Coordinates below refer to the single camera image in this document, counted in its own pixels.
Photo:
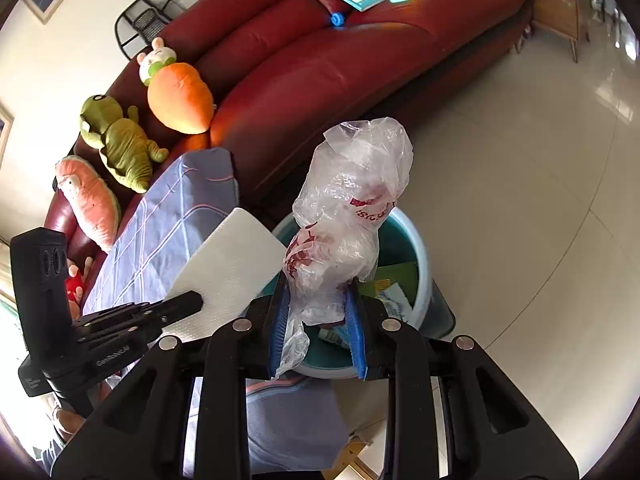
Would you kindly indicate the wooden side table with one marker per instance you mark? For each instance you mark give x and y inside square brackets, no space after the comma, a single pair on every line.
[557,5]

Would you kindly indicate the grey plaid tablecloth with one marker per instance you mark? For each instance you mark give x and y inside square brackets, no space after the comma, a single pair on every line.
[189,233]

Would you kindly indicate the pink carrot plush pillow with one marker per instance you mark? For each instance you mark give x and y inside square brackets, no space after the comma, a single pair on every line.
[94,205]

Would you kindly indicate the green dinosaur plush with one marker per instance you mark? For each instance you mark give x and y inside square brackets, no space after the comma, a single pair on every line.
[124,148]

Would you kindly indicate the green scallion pancake box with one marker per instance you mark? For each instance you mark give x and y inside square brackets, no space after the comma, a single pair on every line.
[406,275]

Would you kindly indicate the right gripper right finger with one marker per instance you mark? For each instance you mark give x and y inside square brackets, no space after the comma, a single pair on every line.
[355,330]

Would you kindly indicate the teal round trash bin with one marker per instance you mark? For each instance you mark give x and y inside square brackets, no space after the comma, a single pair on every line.
[328,355]

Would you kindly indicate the clear plastic bag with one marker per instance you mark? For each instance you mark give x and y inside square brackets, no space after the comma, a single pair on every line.
[355,178]

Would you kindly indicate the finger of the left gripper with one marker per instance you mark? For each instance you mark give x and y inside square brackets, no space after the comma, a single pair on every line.
[129,328]

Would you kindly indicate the dark red leather sofa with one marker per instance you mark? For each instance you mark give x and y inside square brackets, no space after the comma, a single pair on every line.
[281,75]

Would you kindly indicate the white paper towel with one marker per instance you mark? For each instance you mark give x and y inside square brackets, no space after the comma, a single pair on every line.
[233,265]

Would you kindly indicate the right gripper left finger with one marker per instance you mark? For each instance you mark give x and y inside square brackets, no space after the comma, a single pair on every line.
[277,320]

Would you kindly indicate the person's left hand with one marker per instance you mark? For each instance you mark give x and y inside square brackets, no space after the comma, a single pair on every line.
[67,423]

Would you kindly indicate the red plush doll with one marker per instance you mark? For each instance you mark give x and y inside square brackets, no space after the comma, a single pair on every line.
[75,285]

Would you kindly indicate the blue toy wheel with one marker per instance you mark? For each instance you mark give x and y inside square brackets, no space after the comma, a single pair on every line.
[337,20]

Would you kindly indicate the orange carrot plush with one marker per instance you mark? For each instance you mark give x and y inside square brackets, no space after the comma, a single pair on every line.
[177,95]

